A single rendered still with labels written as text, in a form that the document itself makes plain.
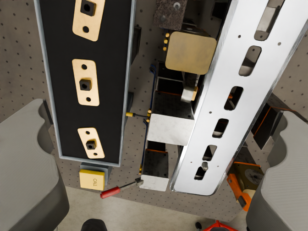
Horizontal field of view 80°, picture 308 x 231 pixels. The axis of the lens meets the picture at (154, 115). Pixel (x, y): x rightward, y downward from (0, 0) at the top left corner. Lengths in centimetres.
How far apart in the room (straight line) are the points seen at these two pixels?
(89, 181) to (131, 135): 51
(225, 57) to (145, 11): 38
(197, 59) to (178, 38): 6
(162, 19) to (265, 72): 30
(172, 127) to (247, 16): 29
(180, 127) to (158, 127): 5
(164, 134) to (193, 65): 17
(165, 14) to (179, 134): 25
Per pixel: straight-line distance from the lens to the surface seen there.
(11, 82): 107
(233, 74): 52
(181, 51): 39
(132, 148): 104
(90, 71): 33
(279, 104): 70
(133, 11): 29
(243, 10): 49
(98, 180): 51
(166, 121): 42
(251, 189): 73
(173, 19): 36
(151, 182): 65
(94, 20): 31
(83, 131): 40
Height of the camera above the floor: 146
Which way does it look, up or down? 58 degrees down
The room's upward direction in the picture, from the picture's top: 175 degrees counter-clockwise
